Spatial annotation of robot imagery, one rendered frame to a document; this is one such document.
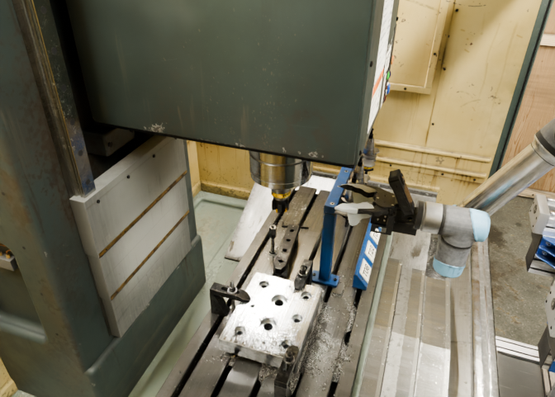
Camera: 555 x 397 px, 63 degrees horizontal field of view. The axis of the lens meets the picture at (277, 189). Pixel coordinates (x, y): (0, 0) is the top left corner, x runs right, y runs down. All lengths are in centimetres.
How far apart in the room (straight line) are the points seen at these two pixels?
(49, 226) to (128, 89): 38
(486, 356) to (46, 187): 139
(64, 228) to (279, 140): 59
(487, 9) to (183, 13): 130
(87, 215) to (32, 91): 32
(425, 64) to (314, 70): 118
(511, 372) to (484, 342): 77
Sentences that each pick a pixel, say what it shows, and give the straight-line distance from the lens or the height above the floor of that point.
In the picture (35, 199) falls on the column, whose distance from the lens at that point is 115.
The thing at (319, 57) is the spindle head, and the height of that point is 179.
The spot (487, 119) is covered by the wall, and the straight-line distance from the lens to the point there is 210.
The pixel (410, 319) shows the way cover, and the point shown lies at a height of 75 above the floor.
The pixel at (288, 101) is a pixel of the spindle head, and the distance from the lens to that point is 92.
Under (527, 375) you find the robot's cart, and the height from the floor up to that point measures 21.
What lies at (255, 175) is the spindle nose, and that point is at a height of 147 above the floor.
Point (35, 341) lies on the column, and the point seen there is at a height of 95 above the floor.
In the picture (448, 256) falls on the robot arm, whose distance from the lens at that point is 120.
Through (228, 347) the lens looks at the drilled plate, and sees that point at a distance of 137.
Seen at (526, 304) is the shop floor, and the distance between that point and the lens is 317.
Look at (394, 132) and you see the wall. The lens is 214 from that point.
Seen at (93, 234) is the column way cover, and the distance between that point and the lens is 125.
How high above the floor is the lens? 204
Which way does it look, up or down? 33 degrees down
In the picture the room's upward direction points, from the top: 1 degrees clockwise
